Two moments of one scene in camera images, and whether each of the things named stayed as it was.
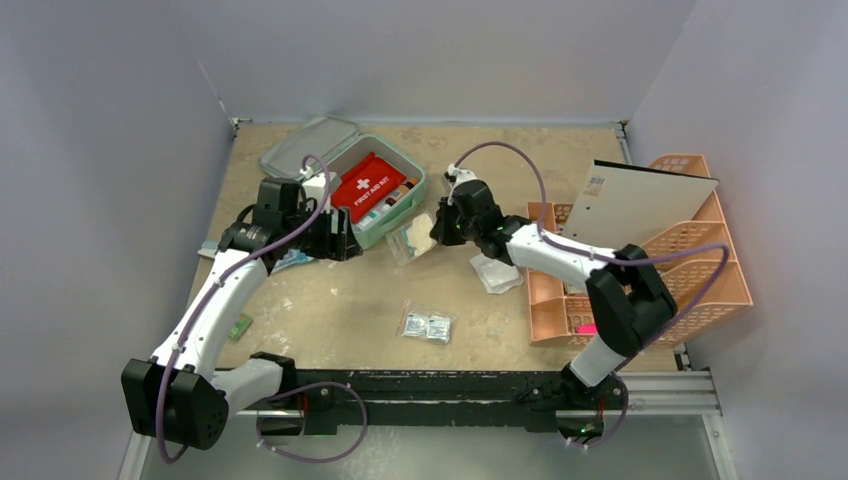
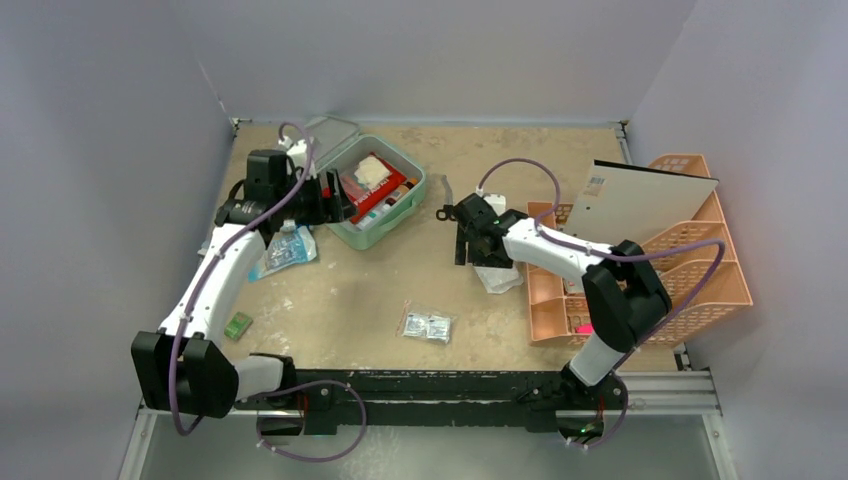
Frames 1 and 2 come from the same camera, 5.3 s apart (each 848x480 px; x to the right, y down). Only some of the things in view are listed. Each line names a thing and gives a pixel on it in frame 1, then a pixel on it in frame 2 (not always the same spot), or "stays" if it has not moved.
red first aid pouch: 366,185 stays
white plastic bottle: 373,216 stays
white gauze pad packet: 497,275 stays
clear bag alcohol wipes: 423,322 stays
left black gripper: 339,245 → 333,209
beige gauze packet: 412,241 → 371,171
